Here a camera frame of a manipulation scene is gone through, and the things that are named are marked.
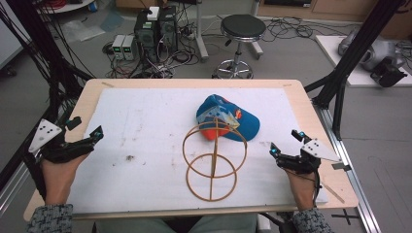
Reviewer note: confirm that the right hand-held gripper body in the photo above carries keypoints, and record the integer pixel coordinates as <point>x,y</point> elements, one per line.
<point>304,160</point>

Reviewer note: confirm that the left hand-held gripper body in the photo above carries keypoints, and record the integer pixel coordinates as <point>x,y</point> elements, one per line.
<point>64,149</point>

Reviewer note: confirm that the blue and orange baseball cap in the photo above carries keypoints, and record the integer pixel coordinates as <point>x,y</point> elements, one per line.
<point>233,118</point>

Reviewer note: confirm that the person's left hand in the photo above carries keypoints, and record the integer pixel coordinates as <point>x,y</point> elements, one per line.
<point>60,179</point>

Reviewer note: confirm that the person's right hand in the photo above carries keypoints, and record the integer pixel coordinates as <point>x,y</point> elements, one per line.
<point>302,191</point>

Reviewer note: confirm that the grey tape piece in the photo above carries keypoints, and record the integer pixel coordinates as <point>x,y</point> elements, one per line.
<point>341,166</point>

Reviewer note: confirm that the white floor board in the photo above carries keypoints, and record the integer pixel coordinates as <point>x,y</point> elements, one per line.
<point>356,77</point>

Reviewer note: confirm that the grey power supply unit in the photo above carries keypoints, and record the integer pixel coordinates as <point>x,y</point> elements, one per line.
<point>118,47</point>
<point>130,48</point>

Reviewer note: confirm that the clear plastic sheet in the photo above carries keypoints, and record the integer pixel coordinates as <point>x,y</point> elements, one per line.
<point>81,30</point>

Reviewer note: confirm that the person's legs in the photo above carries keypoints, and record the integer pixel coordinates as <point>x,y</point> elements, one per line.
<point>145,225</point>

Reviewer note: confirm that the black device on board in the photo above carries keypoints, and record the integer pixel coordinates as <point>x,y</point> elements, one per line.
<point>387,73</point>

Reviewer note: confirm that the black computer tower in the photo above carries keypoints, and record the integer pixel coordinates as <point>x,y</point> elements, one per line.
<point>147,39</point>
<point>168,29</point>

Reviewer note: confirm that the black round stool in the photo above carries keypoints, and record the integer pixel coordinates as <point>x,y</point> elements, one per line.
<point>241,32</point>

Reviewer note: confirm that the white box on tower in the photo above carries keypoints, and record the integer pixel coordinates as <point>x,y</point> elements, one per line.
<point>153,13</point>

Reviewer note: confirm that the grey desk leg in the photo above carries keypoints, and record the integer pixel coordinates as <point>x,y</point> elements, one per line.
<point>201,35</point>

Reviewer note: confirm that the aluminium rail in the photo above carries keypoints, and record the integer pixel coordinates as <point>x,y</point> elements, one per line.
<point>353,181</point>

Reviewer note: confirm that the black metal frame strut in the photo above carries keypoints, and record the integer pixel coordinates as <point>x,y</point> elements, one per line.
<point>353,51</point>

